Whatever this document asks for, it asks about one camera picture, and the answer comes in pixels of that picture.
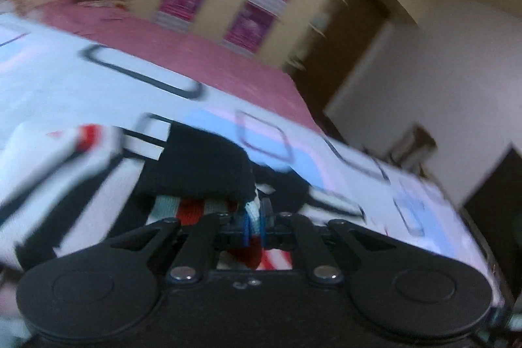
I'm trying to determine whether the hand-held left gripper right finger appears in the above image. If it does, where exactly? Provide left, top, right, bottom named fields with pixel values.
left=260, top=209, right=393, bottom=286

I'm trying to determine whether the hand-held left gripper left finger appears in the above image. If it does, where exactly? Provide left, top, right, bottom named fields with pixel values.
left=110, top=212, right=251, bottom=284

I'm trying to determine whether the black cloth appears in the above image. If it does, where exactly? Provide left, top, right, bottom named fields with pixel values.
left=136, top=123, right=255, bottom=203

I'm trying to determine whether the red black white striped shirt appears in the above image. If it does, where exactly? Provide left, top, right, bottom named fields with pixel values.
left=0, top=113, right=368, bottom=279

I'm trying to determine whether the brown wooden furniture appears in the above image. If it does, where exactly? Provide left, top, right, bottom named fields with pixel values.
left=387, top=123, right=438, bottom=171

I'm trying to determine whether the pink bed sheet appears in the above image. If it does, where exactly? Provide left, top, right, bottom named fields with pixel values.
left=24, top=0, right=327, bottom=137

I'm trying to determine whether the brown wooden door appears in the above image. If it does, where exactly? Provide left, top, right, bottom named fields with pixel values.
left=285, top=0, right=390, bottom=110

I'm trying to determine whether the white blue printed blanket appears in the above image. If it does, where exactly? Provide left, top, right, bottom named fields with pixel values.
left=0, top=11, right=508, bottom=332

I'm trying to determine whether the dark wooden door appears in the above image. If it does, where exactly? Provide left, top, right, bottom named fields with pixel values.
left=461, top=146, right=522, bottom=238

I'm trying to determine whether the brown white plush toy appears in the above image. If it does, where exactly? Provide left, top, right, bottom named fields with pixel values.
left=0, top=0, right=35, bottom=15

